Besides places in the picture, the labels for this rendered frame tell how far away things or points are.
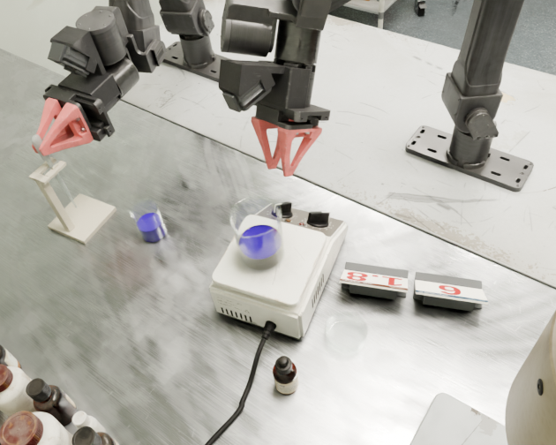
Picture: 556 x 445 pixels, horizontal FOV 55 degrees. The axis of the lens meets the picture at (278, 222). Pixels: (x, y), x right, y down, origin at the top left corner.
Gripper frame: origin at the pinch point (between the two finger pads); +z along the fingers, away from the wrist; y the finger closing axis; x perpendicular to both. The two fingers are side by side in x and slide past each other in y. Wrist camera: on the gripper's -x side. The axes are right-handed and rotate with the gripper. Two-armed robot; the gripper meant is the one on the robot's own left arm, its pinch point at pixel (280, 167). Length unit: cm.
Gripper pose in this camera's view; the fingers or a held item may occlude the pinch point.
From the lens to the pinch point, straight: 76.1
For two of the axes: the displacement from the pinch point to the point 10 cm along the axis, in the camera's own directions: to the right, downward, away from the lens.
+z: -1.3, 9.2, 3.8
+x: 7.5, -1.6, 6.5
